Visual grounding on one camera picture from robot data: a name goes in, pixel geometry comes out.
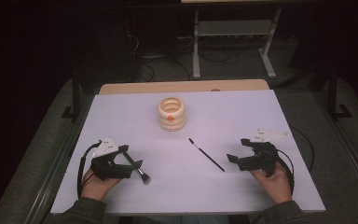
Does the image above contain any hand-held gripper cable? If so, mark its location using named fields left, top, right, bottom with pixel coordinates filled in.
left=76, top=140, right=103, bottom=200
left=276, top=125, right=316, bottom=196

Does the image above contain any left hand-held gripper cable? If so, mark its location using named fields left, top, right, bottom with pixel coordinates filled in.
left=76, top=140, right=103, bottom=200

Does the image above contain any thick black makeup brush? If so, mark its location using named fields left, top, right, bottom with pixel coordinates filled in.
left=121, top=151, right=152, bottom=186

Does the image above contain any white metal stand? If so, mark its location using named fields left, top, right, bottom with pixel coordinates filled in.
left=191, top=7, right=282, bottom=79

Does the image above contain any person's right hand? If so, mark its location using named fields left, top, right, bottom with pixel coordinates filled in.
left=249, top=161, right=294, bottom=205

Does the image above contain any cream ringed brush holder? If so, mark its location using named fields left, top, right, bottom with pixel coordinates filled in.
left=157, top=96, right=187, bottom=133

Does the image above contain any wooden table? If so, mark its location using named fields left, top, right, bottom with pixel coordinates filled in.
left=99, top=78, right=270, bottom=96

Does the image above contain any right hand-held gripper cable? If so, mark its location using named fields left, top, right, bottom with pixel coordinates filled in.
left=276, top=125, right=316, bottom=196

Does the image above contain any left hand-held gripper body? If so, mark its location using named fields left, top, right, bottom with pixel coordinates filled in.
left=89, top=136, right=136, bottom=182

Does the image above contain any tangle of floor cables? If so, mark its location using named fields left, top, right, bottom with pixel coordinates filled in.
left=122, top=18, right=241, bottom=82

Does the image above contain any black metal stand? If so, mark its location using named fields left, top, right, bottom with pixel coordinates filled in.
left=61, top=69, right=84, bottom=121
left=326, top=65, right=353, bottom=121

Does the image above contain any person's left hand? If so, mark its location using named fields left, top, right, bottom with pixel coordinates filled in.
left=80, top=167, right=123, bottom=202

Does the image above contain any white board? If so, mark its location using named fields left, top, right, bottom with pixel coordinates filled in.
left=49, top=89, right=326, bottom=216

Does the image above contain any metal floor rail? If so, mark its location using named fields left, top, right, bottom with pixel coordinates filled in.
left=310, top=90, right=358, bottom=200
left=32, top=92, right=95, bottom=224

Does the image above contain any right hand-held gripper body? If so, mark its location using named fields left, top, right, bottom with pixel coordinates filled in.
left=238, top=129, right=289, bottom=178

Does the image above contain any black pen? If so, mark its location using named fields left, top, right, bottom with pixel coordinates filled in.
left=188, top=137, right=226, bottom=173

